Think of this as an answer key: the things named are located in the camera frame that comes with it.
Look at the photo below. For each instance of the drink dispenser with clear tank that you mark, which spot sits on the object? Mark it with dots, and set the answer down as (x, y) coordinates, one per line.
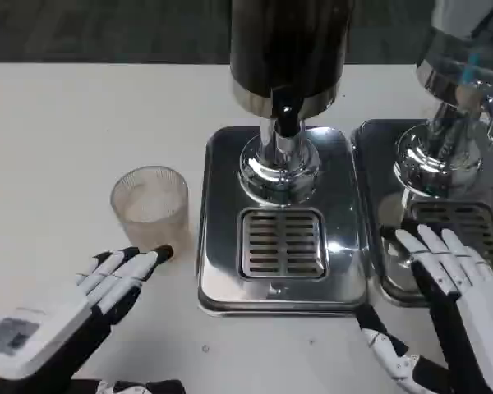
(448, 82)

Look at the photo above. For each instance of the drink dispenser with dark tank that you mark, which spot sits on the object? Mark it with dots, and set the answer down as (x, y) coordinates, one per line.
(287, 45)

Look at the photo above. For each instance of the black dispenser tap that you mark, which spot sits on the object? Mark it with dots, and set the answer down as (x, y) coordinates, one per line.
(287, 119)

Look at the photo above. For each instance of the steel drip tray base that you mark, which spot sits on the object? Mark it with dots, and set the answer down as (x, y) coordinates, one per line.
(345, 230)
(378, 164)

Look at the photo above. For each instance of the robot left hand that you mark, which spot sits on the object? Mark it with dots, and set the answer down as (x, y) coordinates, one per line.
(45, 328)

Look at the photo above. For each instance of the steel slotted drip grid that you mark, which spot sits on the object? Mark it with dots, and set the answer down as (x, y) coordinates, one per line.
(472, 221)
(283, 244)

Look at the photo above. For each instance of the clear ribbed glass cup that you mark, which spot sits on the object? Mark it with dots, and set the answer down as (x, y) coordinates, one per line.
(150, 205)

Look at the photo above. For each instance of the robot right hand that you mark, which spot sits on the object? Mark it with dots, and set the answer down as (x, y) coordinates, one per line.
(472, 320)

